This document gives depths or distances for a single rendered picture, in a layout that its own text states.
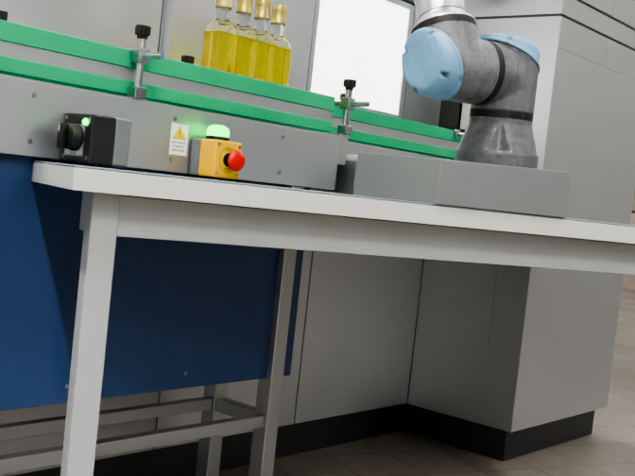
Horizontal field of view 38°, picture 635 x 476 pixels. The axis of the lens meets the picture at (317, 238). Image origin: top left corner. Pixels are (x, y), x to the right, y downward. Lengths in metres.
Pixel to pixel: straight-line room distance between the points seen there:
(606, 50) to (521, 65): 1.45
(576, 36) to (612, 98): 0.34
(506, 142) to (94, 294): 0.77
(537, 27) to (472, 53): 1.26
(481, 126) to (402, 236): 0.27
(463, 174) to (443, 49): 0.21
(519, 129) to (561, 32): 1.18
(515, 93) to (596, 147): 1.44
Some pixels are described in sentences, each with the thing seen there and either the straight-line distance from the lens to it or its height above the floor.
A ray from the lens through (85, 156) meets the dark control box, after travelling 1.57.
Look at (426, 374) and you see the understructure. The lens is 3.02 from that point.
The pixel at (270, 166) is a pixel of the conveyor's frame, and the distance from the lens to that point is 1.96.
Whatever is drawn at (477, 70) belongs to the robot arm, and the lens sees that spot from 1.65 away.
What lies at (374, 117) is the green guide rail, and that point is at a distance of 2.41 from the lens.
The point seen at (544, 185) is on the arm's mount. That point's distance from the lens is 1.71.
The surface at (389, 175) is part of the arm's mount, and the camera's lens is 1.70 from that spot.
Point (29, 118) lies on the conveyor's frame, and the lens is 1.59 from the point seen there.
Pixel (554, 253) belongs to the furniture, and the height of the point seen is 0.68.
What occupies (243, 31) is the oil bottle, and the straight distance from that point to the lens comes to 2.08.
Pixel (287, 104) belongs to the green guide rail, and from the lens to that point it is 2.02.
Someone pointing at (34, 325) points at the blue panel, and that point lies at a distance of 1.66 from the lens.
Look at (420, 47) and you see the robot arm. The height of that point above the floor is 1.01.
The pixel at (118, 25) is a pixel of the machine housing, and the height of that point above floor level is 1.05.
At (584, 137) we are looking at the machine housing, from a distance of 3.05.
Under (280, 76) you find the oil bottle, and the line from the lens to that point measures 2.16.
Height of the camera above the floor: 0.75
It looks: 3 degrees down
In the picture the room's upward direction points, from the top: 6 degrees clockwise
